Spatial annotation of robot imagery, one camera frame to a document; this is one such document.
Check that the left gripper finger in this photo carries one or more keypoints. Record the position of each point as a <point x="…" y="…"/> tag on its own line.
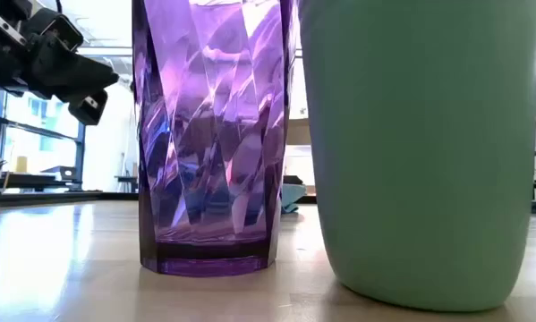
<point x="79" y="90"/>
<point x="75" y="69"/>

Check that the purple faceted plastic tumbler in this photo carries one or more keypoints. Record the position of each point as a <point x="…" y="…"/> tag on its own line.
<point x="214" y="134"/>

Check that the green cup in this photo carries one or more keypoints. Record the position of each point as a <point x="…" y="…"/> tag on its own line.
<point x="424" y="156"/>

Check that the yellow cylinder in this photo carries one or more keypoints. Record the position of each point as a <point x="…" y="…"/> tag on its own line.
<point x="21" y="164"/>

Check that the small dark side table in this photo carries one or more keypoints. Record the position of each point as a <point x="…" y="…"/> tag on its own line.
<point x="126" y="180"/>

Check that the teal cloth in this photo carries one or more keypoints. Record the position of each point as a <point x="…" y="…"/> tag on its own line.
<point x="292" y="197"/>

